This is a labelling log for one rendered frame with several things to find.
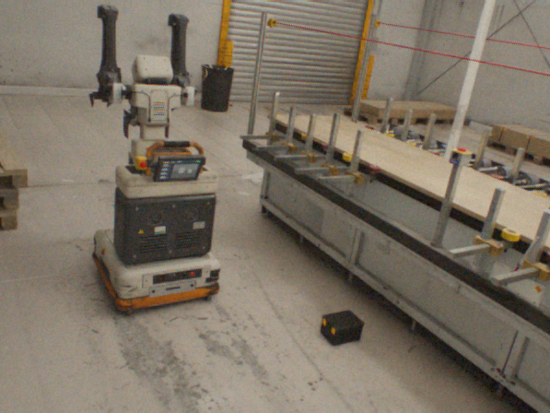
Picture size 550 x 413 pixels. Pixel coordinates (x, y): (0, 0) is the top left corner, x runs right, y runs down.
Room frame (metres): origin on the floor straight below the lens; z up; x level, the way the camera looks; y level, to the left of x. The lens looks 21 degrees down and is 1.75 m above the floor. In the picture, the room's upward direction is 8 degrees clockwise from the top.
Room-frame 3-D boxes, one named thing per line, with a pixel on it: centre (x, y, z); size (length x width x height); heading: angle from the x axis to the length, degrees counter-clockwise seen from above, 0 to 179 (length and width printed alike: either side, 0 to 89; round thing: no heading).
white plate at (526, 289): (2.11, -1.12, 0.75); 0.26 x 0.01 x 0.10; 34
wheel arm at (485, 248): (2.24, -0.98, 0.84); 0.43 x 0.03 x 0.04; 124
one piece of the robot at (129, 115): (3.16, 0.86, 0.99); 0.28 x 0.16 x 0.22; 124
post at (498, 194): (2.31, -1.01, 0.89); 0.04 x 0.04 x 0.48; 34
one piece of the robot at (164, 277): (2.65, 0.50, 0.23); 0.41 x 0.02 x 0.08; 124
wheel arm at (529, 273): (2.02, -1.10, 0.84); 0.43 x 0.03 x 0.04; 124
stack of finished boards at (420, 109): (10.56, -2.38, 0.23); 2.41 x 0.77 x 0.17; 126
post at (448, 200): (2.53, -0.87, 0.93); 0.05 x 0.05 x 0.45; 34
